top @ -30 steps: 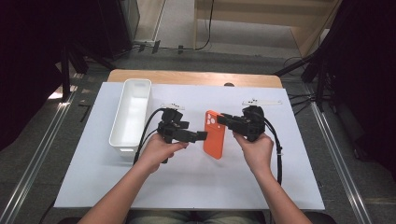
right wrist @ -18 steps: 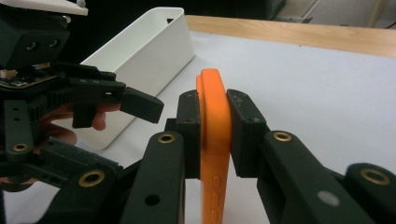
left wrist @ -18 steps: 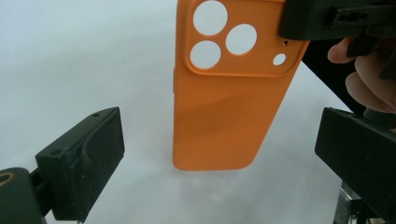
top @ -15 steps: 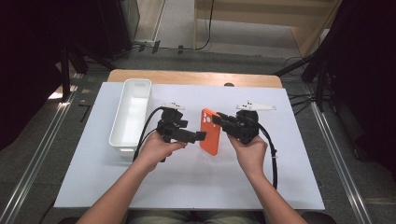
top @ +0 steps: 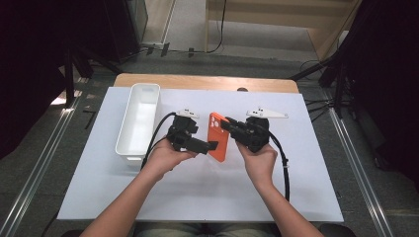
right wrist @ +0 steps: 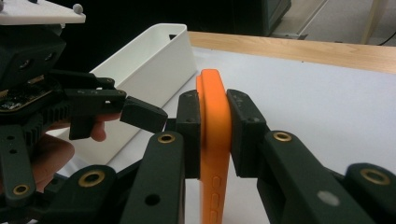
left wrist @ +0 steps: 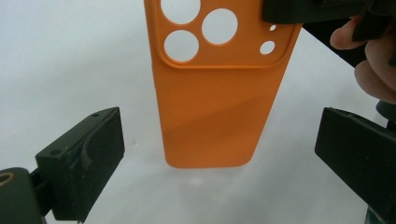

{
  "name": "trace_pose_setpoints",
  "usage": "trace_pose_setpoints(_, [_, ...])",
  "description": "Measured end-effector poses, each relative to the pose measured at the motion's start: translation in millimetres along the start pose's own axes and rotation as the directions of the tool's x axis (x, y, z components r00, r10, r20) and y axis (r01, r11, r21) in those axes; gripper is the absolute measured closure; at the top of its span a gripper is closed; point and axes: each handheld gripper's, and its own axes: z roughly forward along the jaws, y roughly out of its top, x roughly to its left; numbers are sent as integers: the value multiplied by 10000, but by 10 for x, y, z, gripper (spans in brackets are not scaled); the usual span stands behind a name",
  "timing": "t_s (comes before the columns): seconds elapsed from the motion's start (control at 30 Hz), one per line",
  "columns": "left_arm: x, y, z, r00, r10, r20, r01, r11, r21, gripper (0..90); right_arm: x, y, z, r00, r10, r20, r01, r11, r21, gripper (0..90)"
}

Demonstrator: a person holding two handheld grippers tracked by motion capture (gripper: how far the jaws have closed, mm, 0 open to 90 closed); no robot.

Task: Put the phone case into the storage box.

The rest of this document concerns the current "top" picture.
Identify person's right hand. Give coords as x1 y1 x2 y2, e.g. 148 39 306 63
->
236 140 280 191

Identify white plastic bin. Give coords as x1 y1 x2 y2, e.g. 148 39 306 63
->
115 82 163 167

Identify black floor cable bundle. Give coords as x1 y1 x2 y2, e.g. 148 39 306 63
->
302 58 337 122

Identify dark curtain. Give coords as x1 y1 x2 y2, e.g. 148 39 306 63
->
0 0 107 159
342 0 419 186

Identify metal floor rail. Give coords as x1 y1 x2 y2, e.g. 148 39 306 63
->
327 107 396 237
0 97 82 237

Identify black cabinet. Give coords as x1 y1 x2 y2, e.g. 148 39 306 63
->
98 0 149 63

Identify white board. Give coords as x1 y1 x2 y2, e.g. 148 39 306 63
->
56 86 345 223

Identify person's left hand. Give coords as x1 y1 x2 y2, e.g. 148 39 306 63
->
140 137 199 182

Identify light wooden frame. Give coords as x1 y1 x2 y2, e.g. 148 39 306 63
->
204 0 364 62

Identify person's legs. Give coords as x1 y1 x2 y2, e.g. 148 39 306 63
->
132 221 281 237

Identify left hand-held gripper cable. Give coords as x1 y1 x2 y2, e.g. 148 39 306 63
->
140 112 178 171

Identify hand-held gripper cable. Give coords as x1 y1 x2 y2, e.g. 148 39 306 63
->
140 112 178 171
267 130 292 202

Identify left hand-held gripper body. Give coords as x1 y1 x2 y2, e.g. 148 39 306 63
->
166 108 210 156

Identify right hand-held gripper cable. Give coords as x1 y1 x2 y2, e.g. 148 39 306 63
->
267 130 292 202

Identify orange phone case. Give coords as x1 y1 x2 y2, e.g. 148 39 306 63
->
207 112 231 163

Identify black hanging cable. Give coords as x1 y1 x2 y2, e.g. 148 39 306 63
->
197 0 228 54

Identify black metal stand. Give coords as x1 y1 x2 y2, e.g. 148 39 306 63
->
63 42 123 108
290 48 350 119

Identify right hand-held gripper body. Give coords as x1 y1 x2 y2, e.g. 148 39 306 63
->
231 107 290 154

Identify wooden table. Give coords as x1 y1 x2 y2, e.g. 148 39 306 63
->
113 72 300 94

